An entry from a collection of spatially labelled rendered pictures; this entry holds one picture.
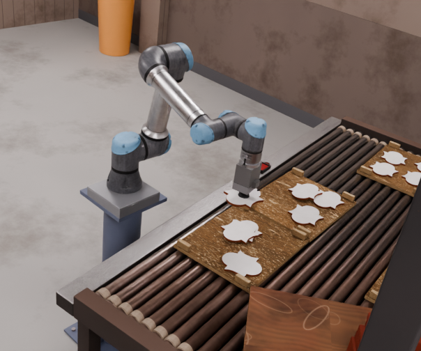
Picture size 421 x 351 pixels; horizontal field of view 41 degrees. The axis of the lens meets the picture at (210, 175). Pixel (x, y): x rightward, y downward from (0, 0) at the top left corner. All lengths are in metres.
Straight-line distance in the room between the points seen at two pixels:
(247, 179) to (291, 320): 0.53
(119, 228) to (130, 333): 0.82
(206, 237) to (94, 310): 0.57
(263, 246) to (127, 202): 0.59
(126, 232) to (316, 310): 1.03
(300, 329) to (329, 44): 3.76
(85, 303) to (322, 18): 3.89
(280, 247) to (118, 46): 4.65
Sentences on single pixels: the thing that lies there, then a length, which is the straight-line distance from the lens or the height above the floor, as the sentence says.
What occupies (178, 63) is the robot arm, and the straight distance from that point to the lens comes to 2.20.
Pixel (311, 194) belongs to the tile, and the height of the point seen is 0.96.
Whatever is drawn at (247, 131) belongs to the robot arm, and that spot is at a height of 1.40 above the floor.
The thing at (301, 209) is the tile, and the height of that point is 0.95.
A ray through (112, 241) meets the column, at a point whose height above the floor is 0.66.
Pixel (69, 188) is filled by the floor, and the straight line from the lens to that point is 4.14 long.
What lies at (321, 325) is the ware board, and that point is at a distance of 1.79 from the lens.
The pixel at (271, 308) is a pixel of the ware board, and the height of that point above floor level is 1.04.
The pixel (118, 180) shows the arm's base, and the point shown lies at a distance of 2.41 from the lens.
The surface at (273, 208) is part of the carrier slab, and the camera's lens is 2.42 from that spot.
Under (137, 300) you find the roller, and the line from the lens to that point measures 1.93.
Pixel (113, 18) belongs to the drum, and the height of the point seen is 0.43.
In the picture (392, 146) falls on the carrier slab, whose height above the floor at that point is 0.94.
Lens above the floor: 2.25
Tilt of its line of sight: 31 degrees down
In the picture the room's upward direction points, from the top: 8 degrees clockwise
